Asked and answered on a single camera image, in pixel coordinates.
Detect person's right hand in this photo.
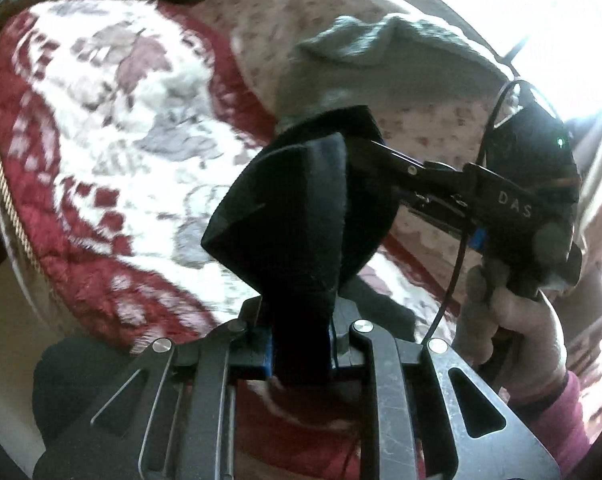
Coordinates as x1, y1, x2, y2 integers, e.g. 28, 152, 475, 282
454, 260, 569, 401

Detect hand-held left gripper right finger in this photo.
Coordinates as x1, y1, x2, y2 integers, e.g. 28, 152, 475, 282
328, 305, 562, 480

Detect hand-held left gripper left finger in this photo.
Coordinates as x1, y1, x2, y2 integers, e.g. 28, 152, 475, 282
33, 297, 274, 480

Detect person's right forearm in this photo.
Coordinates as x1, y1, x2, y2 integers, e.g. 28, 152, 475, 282
506, 370, 594, 478

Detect beige floral pillow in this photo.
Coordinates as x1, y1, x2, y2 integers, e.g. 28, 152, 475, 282
191, 0, 582, 241

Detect black cable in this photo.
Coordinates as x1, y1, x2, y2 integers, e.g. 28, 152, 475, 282
421, 77, 532, 346

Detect black pants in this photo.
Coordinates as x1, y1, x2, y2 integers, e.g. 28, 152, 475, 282
33, 105, 417, 441

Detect grey-green knit cloth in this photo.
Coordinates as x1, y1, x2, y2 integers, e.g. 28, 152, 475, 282
276, 15, 512, 131

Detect red white floral blanket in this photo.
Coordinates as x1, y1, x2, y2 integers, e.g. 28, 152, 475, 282
0, 0, 482, 480

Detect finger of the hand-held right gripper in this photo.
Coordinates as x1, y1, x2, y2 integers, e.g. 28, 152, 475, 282
348, 140, 477, 211

